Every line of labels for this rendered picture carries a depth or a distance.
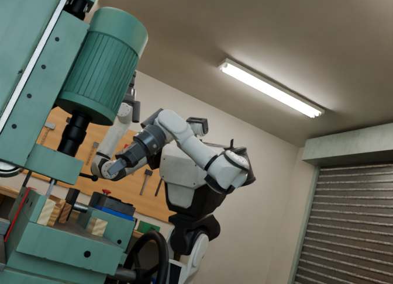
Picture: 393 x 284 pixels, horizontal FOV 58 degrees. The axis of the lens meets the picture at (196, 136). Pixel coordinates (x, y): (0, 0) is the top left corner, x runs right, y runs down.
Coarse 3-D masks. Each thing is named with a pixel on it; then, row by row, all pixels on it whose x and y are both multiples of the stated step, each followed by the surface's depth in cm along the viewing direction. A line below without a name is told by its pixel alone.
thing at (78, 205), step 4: (72, 188) 103; (68, 192) 105; (72, 192) 101; (76, 192) 99; (68, 196) 102; (72, 196) 98; (76, 196) 99; (68, 200) 100; (72, 200) 98; (72, 204) 98; (76, 204) 102; (80, 204) 103; (84, 204) 104; (72, 208) 98; (76, 208) 102; (80, 208) 102; (84, 208) 103; (84, 212) 103; (68, 216) 97
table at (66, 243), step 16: (16, 208) 104; (16, 224) 86; (32, 224) 70; (64, 224) 90; (16, 240) 73; (32, 240) 70; (48, 240) 71; (64, 240) 73; (80, 240) 74; (96, 240) 77; (48, 256) 71; (64, 256) 72; (80, 256) 74; (96, 256) 76; (112, 256) 77; (112, 272) 77
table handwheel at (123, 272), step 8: (152, 232) 108; (144, 240) 112; (160, 240) 102; (136, 248) 115; (160, 248) 100; (128, 256) 116; (136, 256) 113; (160, 256) 98; (168, 256) 99; (128, 264) 115; (136, 264) 110; (160, 264) 96; (120, 272) 101; (128, 272) 102; (136, 272) 103; (144, 272) 103; (152, 272) 100; (160, 272) 94; (120, 280) 101; (128, 280) 102; (136, 280) 102; (144, 280) 102; (160, 280) 93
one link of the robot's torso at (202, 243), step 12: (168, 240) 160; (204, 240) 156; (168, 252) 161; (192, 252) 151; (204, 252) 157; (168, 264) 158; (180, 264) 152; (192, 264) 151; (168, 276) 159; (180, 276) 151; (192, 276) 156
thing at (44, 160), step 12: (36, 144) 91; (36, 156) 91; (48, 156) 92; (60, 156) 94; (24, 168) 93; (36, 168) 91; (48, 168) 92; (60, 168) 93; (72, 168) 95; (60, 180) 93; (72, 180) 95
